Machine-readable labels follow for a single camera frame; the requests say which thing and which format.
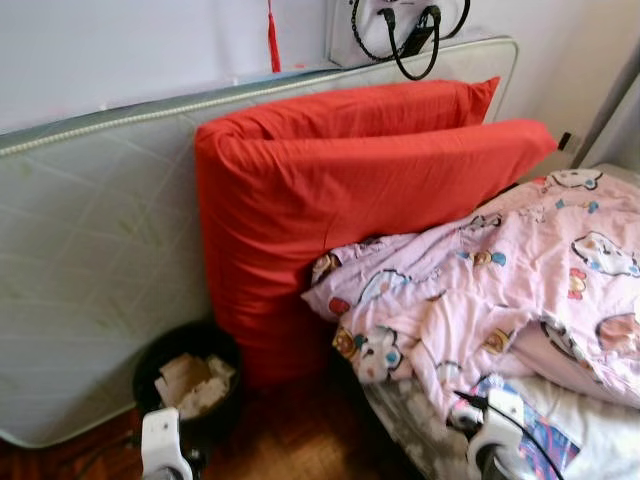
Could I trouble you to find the pink cartoon print blanket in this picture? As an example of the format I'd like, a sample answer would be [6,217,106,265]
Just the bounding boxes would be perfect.
[302,168,640,421]

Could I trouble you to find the bed with beige floral sheet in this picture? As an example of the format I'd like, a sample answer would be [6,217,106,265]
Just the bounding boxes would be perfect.
[360,165,640,480]

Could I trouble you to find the black round waste bin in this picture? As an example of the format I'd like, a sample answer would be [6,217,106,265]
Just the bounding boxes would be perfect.
[132,322,244,441]

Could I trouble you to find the large red fabric cushion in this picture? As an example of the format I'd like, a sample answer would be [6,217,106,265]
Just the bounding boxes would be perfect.
[193,118,558,386]
[215,77,501,141]

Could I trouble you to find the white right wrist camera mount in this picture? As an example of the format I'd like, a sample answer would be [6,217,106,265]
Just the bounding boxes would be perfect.
[465,388,526,480]

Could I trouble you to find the red hanging tassel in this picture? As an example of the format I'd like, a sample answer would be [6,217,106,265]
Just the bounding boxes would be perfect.
[265,0,283,74]

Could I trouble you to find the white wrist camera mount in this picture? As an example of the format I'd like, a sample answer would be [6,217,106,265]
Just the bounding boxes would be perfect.
[140,407,193,480]
[465,388,526,480]

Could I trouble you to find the grey pleated curtain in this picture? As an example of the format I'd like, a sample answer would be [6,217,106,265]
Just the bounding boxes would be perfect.
[585,45,640,171]

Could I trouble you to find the blue pink comic magazine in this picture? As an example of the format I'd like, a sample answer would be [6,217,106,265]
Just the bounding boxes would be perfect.
[470,375,581,480]

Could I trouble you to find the black coiled wall cable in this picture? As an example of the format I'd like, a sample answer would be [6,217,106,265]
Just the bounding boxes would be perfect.
[350,0,471,81]

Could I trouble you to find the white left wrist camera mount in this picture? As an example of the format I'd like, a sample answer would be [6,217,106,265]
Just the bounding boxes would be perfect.
[140,407,193,480]

